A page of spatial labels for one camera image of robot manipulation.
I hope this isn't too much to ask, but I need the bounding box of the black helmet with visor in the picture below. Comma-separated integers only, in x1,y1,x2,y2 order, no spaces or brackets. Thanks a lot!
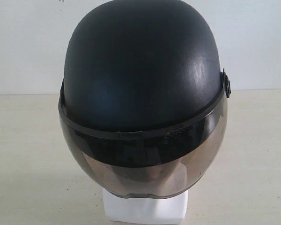
58,0,230,199

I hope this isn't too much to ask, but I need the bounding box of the white mannequin head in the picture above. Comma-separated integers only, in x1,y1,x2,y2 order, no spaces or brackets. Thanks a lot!
103,189,188,225

